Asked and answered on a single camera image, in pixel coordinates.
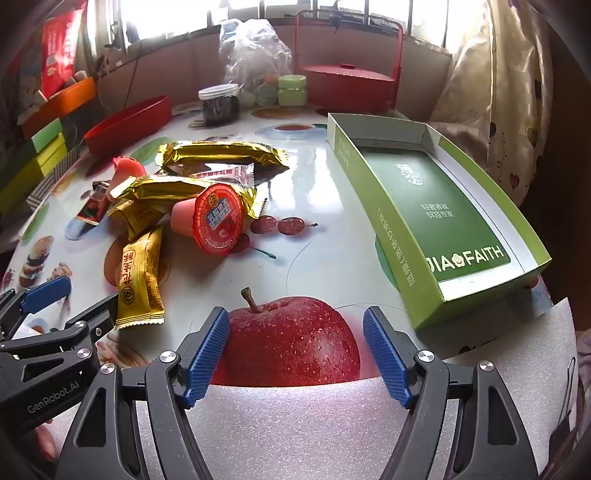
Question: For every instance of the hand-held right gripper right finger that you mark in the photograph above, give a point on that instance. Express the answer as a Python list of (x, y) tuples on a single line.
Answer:
[(385, 355)]

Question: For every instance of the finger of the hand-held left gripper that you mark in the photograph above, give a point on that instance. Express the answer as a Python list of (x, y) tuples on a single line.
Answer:
[(46, 290), (92, 318)]

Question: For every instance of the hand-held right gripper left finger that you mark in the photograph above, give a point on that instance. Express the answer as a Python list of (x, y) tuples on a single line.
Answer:
[(207, 355)]

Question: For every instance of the yellow snack packet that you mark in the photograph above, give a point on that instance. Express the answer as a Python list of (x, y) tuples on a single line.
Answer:
[(134, 217), (138, 277)]

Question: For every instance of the small red snack packet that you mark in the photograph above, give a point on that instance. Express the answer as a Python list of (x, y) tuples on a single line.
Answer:
[(92, 207)]

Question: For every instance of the pink jelly cup red lid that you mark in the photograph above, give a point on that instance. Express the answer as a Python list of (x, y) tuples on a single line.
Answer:
[(219, 221), (127, 168)]

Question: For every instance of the gold snack packet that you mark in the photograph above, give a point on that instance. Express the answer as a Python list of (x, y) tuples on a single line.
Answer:
[(221, 154), (157, 189)]

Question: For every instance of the green cardboard box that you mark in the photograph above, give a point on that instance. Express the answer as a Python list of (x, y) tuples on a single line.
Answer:
[(425, 194)]

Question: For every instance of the white dark-red candy bar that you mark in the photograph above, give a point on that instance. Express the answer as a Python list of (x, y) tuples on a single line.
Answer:
[(231, 174)]

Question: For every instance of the person's left hand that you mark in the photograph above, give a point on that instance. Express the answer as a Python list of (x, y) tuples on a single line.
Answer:
[(46, 441)]

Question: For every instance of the white foam sheet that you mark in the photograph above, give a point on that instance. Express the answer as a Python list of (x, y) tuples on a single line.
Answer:
[(300, 429)]

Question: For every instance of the yellow-green box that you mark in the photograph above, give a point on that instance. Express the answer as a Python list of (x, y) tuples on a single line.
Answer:
[(53, 154)]

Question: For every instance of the bright green box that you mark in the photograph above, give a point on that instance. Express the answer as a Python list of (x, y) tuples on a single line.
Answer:
[(46, 134)]

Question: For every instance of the red oval tub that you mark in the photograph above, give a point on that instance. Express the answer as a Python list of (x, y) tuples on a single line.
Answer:
[(124, 129)]

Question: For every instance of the orange box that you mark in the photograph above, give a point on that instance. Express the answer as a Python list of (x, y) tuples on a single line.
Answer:
[(60, 104)]

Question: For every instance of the red printed bag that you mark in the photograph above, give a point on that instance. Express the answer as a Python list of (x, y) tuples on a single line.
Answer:
[(60, 50)]

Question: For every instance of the dark jar with white lid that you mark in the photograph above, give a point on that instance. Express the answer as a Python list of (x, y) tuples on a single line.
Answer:
[(219, 108)]

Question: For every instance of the light green jar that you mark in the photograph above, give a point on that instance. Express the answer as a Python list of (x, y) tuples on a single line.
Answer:
[(292, 90)]

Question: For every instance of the brown wooden panel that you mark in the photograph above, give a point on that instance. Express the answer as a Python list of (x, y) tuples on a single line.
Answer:
[(568, 138)]

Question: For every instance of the cream patterned curtain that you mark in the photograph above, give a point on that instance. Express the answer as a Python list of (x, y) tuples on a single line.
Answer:
[(498, 92)]

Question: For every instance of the clear plastic bag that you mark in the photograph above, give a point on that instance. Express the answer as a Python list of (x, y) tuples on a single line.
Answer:
[(254, 50)]

